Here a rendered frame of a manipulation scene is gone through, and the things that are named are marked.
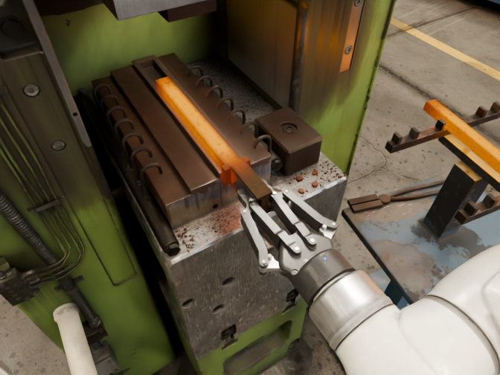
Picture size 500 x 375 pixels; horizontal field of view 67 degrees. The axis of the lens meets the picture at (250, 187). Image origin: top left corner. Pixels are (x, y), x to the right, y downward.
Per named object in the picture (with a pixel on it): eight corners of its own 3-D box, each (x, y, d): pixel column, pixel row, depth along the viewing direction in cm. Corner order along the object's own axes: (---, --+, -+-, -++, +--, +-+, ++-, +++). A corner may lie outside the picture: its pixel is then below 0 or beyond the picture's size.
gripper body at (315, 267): (303, 319, 49) (264, 265, 55) (353, 288, 52) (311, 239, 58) (310, 292, 44) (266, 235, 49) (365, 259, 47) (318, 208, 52)
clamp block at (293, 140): (321, 162, 76) (325, 137, 71) (286, 178, 73) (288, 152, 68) (286, 129, 83) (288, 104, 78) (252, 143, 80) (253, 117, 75)
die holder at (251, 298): (318, 288, 106) (350, 175, 73) (196, 361, 93) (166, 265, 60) (222, 167, 139) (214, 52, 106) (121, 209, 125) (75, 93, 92)
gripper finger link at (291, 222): (309, 245, 50) (318, 242, 50) (268, 188, 57) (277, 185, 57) (306, 261, 53) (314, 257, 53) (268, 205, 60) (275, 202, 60)
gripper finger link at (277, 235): (301, 264, 53) (293, 269, 52) (253, 212, 59) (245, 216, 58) (304, 248, 50) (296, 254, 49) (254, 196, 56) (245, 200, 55)
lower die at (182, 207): (269, 185, 72) (271, 151, 65) (171, 230, 65) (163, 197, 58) (178, 80, 96) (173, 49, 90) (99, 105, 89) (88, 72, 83)
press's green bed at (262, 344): (300, 348, 141) (317, 287, 106) (210, 408, 128) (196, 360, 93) (228, 242, 173) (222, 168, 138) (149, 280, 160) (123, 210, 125)
